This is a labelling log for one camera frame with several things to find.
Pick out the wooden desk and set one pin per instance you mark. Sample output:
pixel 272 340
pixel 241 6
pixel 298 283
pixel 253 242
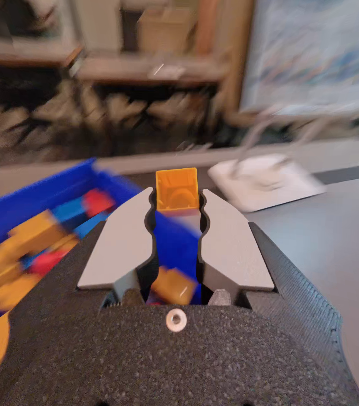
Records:
pixel 119 68

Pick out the blue plastic bin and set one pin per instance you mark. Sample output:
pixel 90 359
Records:
pixel 40 190

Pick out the yellow mega block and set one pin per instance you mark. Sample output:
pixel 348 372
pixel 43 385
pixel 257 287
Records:
pixel 176 190

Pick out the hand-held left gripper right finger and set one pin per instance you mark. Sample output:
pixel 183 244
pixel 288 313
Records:
pixel 236 253

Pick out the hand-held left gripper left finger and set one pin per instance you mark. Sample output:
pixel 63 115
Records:
pixel 119 253

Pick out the printed instruction sheet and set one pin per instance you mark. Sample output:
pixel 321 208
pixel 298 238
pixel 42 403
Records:
pixel 309 57

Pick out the pile of mixed mega blocks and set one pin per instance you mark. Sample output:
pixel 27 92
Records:
pixel 24 238

